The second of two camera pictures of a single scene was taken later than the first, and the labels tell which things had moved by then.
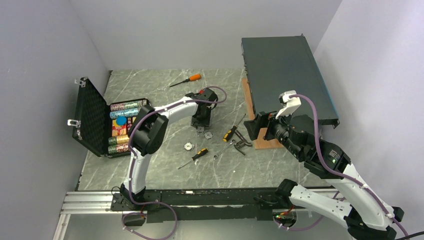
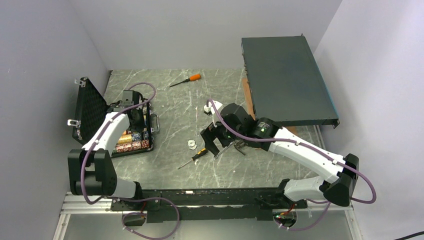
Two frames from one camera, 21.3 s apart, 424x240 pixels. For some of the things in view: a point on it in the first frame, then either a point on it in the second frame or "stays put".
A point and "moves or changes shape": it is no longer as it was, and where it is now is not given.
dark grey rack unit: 274,65 stays put
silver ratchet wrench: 233,141 stays put
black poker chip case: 102,125 stays put
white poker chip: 188,146 moves or changes shape
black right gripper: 263,119 -> 210,134
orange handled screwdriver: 193,77 stays put
